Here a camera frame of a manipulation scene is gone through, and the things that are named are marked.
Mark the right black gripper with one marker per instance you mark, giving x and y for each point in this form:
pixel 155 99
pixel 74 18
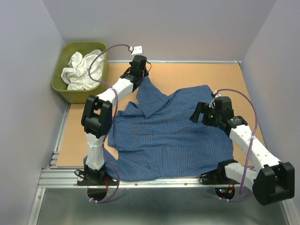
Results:
pixel 202 108

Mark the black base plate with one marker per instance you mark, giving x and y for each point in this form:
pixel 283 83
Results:
pixel 98 179
pixel 216 177

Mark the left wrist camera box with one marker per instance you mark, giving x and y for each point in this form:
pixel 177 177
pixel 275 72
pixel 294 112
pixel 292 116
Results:
pixel 136 50

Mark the blue checkered long sleeve shirt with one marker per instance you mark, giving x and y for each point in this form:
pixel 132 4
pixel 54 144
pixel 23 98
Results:
pixel 155 137

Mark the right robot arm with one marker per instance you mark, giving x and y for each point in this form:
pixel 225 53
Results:
pixel 270 181

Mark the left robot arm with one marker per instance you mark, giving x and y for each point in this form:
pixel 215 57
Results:
pixel 97 117

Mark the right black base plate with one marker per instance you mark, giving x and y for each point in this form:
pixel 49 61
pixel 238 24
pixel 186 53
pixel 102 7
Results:
pixel 216 177

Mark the aluminium mounting rail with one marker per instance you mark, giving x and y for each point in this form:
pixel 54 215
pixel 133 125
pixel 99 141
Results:
pixel 182 201

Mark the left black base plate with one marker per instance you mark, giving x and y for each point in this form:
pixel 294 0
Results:
pixel 98 179

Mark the white crumpled shirt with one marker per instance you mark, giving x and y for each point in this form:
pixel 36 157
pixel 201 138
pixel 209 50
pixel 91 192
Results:
pixel 83 70

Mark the green plastic bin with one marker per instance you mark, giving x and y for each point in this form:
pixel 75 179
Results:
pixel 57 83

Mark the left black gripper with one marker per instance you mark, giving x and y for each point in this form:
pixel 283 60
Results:
pixel 145 71

